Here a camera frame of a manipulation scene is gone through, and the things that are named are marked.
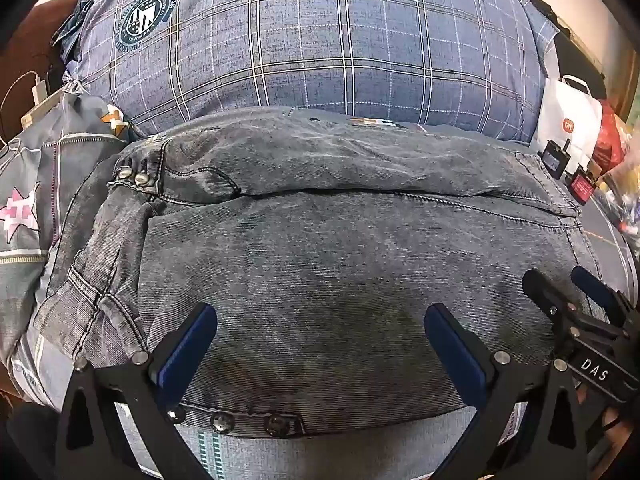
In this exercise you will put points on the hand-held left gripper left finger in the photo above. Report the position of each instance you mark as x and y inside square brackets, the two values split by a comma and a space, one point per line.
[192, 345]

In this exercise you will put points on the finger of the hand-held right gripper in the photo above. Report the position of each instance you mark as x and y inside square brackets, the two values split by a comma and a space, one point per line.
[592, 285]
[547, 297]

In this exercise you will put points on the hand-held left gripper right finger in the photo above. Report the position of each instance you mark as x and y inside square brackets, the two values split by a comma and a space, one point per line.
[450, 345]

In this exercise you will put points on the grey denim pants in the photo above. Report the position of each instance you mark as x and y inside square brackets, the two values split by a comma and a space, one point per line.
[320, 260]

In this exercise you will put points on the person's right hand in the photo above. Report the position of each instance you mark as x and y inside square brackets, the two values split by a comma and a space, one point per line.
[585, 400]

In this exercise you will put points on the clear plastic bag of items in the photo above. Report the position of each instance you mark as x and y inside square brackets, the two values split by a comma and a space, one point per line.
[622, 185]

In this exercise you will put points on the black box with blue label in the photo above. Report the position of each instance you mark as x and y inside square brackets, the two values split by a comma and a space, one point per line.
[554, 159]

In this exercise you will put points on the red plastic bag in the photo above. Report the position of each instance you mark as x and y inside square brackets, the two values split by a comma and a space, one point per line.
[607, 135]

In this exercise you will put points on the white paper bag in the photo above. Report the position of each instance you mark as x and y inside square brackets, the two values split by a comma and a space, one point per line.
[565, 110]

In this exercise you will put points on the black bag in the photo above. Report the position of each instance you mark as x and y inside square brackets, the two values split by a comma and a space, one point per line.
[575, 60]

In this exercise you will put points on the grey star-print bedsheet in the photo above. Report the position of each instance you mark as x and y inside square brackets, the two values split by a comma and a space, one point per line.
[30, 170]

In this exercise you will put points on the beige box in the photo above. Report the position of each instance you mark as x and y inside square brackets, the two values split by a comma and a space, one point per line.
[45, 111]

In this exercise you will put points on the white charger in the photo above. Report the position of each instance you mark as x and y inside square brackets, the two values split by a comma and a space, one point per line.
[38, 91]

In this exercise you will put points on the dark blue cloth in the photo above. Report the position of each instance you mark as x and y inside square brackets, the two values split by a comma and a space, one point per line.
[70, 35]

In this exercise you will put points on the brown wooden furniture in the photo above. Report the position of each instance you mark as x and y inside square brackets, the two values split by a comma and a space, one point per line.
[30, 35]

